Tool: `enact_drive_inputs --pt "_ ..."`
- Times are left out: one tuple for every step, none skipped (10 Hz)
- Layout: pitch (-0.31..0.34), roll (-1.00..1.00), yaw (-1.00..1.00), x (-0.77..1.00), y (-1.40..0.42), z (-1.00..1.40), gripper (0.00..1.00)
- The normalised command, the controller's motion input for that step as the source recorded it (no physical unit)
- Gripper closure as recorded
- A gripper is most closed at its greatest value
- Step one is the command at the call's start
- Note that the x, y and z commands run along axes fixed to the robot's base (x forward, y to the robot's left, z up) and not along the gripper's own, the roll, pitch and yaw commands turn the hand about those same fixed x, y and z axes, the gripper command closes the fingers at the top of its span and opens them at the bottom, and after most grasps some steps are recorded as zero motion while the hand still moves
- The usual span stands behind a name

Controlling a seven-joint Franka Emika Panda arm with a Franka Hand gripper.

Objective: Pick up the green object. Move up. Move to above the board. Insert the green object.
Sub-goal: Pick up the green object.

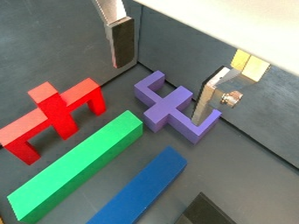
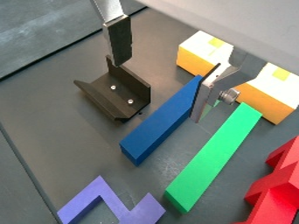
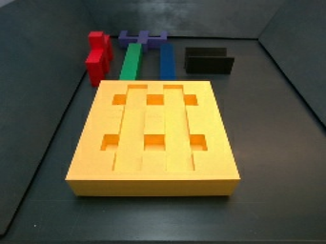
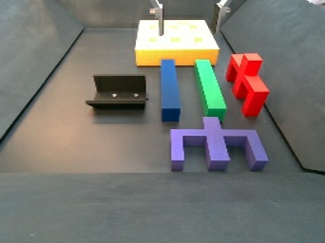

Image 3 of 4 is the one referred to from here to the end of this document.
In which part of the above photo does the black angle bracket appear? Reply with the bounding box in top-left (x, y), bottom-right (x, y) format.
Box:
top-left (184, 47), bottom-right (234, 74)

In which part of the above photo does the purple forked block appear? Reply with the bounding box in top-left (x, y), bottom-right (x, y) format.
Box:
top-left (119, 30), bottom-right (168, 52)

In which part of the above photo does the blue long block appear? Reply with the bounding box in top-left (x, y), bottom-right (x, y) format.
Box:
top-left (160, 44), bottom-right (176, 80)

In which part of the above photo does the green long block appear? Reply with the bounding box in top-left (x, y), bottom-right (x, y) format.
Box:
top-left (120, 43), bottom-right (143, 80)

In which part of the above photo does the red branched block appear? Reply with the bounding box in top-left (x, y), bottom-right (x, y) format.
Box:
top-left (86, 31), bottom-right (114, 87)

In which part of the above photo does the yellow slotted board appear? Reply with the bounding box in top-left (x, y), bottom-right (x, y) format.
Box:
top-left (67, 81), bottom-right (241, 196)

